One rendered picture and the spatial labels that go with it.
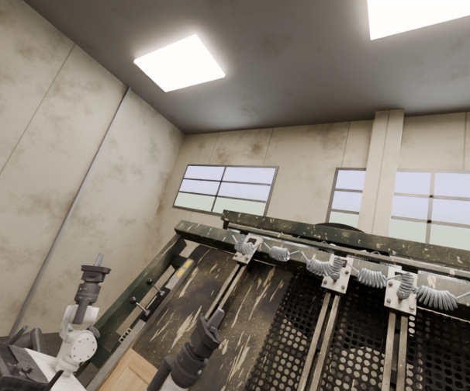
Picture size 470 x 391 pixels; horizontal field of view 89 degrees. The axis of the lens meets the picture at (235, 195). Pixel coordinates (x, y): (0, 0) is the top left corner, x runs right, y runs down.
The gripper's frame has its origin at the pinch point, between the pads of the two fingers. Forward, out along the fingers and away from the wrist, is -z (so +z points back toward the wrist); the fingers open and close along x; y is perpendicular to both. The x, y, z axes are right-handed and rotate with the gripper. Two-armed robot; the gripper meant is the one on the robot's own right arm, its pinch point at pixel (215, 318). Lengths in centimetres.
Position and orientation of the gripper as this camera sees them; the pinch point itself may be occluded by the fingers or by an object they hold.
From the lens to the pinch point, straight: 82.0
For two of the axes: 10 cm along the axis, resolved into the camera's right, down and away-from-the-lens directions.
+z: -5.3, 8.3, -1.5
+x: -3.4, -0.5, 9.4
